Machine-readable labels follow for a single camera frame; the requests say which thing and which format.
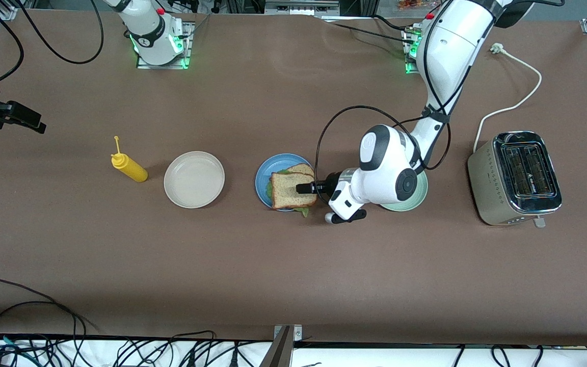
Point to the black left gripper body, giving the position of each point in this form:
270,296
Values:
330,184

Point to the brown bread slice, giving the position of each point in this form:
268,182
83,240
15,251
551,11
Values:
286,192
301,168

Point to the green lettuce leaf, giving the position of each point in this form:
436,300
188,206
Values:
302,210

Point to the yellow squeeze bottle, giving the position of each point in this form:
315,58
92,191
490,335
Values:
133,171

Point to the blue plate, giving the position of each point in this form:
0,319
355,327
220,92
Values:
265,176

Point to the light green plate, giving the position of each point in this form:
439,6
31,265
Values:
416,201

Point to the beige white plate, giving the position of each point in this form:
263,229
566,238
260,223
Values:
194,179

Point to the silver beige toaster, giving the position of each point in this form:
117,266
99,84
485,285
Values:
487,183

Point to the dark metal beam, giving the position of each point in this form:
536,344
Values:
279,351

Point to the grey metal box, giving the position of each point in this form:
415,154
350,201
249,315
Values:
298,7

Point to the orange food tray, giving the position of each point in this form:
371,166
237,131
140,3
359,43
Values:
416,4

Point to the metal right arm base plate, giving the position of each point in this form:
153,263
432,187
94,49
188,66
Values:
163,67

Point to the small metal table bracket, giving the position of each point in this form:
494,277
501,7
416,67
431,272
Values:
293,331

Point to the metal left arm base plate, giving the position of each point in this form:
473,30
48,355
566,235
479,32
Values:
409,51

